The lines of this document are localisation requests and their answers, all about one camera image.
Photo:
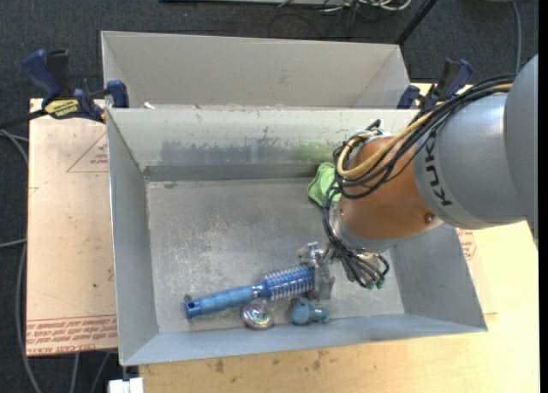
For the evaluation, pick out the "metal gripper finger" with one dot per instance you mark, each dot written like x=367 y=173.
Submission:
x=311 y=253
x=327 y=285

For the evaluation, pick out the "blue toy animal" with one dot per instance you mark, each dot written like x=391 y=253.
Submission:
x=301 y=312

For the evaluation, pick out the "green cloth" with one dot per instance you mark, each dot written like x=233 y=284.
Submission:
x=323 y=186

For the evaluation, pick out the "iridescent glass ornament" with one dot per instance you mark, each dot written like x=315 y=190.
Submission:
x=258 y=316

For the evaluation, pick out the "blue hairbrush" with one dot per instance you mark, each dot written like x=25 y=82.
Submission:
x=240 y=296

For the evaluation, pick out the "grey metal bin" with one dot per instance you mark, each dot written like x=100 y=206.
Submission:
x=222 y=228

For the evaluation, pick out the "brown cardboard board, red print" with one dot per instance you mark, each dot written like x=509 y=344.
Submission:
x=68 y=228

